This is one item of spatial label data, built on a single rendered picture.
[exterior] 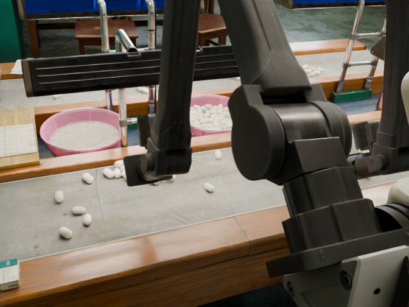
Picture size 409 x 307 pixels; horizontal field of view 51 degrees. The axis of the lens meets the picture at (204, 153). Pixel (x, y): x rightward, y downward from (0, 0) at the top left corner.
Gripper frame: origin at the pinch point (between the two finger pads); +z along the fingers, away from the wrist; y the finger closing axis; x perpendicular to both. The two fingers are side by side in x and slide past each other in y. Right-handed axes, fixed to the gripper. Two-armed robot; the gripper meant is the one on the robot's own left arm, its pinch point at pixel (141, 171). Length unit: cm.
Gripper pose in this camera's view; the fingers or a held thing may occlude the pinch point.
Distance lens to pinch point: 103.0
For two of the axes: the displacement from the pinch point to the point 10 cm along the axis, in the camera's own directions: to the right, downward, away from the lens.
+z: -3.1, 1.2, 9.4
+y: -9.3, 1.4, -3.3
